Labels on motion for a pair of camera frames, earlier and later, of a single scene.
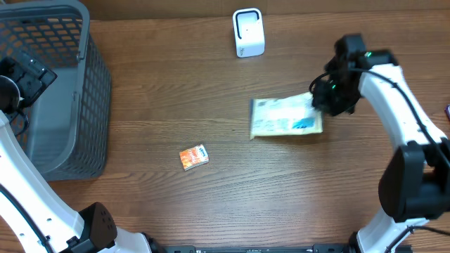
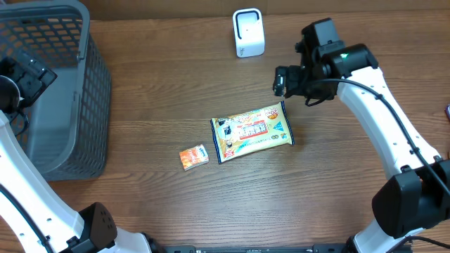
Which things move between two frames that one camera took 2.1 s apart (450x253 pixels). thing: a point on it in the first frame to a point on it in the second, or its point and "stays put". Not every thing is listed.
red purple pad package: [447, 110] stays put
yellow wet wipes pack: [285, 115] to [259, 128]
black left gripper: [35, 86] stays put
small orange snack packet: [194, 157] stays put
